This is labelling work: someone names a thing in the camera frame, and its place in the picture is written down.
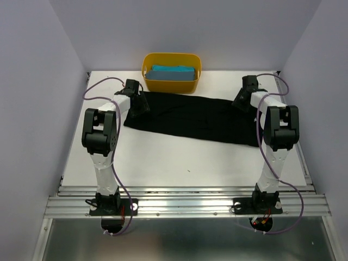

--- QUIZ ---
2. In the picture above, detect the black t shirt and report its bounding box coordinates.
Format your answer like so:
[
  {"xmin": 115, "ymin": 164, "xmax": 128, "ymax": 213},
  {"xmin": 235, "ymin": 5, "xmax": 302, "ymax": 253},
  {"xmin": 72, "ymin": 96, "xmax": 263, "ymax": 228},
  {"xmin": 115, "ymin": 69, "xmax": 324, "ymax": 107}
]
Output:
[{"xmin": 124, "ymin": 92, "xmax": 258, "ymax": 147}]

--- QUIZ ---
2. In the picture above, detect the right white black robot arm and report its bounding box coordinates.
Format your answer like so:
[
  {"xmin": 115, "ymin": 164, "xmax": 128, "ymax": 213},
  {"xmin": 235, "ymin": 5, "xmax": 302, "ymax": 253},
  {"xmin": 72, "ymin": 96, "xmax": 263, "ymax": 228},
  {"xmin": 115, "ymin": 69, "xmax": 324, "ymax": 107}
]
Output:
[{"xmin": 232, "ymin": 75, "xmax": 300, "ymax": 215}]

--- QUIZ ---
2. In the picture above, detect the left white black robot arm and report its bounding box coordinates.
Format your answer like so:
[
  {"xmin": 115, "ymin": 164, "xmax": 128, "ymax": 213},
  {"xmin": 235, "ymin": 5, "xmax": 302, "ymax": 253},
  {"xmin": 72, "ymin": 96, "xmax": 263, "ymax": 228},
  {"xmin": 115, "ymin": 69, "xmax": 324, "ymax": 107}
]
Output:
[{"xmin": 82, "ymin": 79, "xmax": 150, "ymax": 216}]

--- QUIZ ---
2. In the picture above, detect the teal folded t shirt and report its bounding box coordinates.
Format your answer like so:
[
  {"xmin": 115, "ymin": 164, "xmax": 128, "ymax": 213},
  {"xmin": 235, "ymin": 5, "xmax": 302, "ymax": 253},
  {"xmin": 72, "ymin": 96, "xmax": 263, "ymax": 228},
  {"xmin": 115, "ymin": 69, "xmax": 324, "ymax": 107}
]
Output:
[{"xmin": 152, "ymin": 65, "xmax": 195, "ymax": 73}]

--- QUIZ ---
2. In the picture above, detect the yellow plastic basket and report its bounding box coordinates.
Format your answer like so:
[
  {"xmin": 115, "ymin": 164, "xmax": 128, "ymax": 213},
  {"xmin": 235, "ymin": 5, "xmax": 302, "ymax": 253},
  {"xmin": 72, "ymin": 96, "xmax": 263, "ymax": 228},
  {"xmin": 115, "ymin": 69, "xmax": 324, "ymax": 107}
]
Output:
[{"xmin": 141, "ymin": 52, "xmax": 202, "ymax": 94}]

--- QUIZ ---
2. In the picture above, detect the grey blue folded t shirt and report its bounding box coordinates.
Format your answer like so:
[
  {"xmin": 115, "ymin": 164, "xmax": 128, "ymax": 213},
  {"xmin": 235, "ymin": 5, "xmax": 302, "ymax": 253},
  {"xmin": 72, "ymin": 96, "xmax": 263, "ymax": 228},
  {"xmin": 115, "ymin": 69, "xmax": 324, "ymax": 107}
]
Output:
[{"xmin": 145, "ymin": 70, "xmax": 195, "ymax": 81}]

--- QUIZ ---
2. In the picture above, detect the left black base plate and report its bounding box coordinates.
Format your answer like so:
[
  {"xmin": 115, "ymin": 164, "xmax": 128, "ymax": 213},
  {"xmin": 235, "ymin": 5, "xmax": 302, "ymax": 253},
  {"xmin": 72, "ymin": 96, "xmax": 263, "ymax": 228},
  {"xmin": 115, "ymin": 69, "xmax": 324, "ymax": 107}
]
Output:
[{"xmin": 85, "ymin": 198, "xmax": 138, "ymax": 216}]

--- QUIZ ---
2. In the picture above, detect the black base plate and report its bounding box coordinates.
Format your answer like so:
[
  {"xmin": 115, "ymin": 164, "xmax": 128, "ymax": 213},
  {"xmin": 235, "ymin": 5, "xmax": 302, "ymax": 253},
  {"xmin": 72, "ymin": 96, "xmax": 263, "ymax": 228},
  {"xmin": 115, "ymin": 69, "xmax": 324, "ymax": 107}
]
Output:
[
  {"xmin": 85, "ymin": 198, "xmax": 138, "ymax": 216},
  {"xmin": 232, "ymin": 197, "xmax": 283, "ymax": 215}
]

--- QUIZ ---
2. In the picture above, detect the right aluminium side rail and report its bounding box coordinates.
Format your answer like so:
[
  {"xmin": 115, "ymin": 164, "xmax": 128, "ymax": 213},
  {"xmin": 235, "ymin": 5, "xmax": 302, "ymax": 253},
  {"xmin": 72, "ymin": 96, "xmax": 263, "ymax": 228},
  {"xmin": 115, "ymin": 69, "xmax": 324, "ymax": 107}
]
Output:
[{"xmin": 273, "ymin": 71, "xmax": 315, "ymax": 192}]

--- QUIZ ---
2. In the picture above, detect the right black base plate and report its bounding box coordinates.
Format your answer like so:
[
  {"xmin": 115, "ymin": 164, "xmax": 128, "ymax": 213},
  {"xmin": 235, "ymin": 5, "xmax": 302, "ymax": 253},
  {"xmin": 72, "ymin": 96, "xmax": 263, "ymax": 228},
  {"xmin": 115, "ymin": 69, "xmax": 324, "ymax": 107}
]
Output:
[{"xmin": 232, "ymin": 197, "xmax": 283, "ymax": 215}]

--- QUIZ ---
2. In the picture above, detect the aluminium front rail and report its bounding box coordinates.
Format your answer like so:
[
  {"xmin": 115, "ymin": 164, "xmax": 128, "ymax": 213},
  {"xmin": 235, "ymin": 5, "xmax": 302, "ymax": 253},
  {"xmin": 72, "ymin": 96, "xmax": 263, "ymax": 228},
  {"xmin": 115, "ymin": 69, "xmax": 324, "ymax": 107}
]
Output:
[{"xmin": 44, "ymin": 184, "xmax": 331, "ymax": 219}]

